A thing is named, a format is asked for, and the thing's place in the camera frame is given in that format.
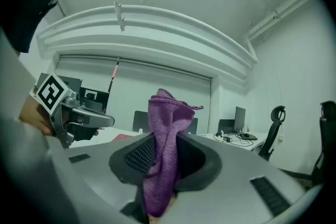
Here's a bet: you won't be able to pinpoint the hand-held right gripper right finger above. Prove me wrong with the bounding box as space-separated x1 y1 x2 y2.
175 133 223 192

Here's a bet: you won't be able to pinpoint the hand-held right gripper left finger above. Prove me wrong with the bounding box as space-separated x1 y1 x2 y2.
108 133 156 185

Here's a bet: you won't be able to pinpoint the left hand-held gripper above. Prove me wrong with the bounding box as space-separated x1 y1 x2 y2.
29 72 116 150

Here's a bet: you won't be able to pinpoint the pink rectangular mat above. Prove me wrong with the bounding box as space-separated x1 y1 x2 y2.
112 133 140 143

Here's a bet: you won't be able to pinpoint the purple cloth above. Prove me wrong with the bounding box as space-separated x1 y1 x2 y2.
142 88 204 218

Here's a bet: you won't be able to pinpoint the person's left hand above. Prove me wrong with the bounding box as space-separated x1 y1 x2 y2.
18 97 55 137

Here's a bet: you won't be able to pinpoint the black office chair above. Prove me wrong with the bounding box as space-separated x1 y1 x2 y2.
278 100 336 191
258 105 287 162

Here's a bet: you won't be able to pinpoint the white roller blind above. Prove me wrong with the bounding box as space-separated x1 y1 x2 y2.
55 54 213 135

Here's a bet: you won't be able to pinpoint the tangle of black cables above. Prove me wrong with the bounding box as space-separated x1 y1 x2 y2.
214 131 254 147

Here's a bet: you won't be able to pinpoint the white pipe bracket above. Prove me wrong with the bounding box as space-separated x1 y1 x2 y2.
113 1 126 33

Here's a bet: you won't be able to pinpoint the white ceiling duct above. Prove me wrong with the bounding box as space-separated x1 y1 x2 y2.
36 4 259 82

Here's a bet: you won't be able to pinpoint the white wall conduit pipes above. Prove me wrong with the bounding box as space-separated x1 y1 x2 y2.
243 0 314 61

